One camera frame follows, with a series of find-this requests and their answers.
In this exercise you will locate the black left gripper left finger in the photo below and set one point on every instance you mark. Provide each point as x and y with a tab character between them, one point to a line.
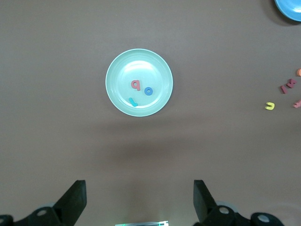
68	207

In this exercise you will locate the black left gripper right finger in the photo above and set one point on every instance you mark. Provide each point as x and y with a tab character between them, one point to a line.
211	214

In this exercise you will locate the teal foam letter l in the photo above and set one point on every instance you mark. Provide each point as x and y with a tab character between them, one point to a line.
133	102

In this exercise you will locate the pink foam letter b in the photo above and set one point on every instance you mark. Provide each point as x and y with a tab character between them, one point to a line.
137	86

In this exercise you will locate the blue foam letter o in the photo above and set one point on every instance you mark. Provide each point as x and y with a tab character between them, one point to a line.
145	91

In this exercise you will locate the yellow foam letter u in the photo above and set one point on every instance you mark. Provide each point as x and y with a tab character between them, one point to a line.
270	108

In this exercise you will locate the pale green plate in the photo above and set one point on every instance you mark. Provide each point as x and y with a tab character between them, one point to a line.
122	70

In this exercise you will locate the dark red foam letter k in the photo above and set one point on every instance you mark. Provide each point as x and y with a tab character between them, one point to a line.
292	83

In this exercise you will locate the orange foam letter e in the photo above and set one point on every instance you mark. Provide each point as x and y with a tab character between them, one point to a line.
298	72

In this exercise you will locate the blue plate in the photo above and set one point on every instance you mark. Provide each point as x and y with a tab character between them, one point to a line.
290	8

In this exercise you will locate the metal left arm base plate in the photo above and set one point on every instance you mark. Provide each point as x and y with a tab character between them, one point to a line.
141	223

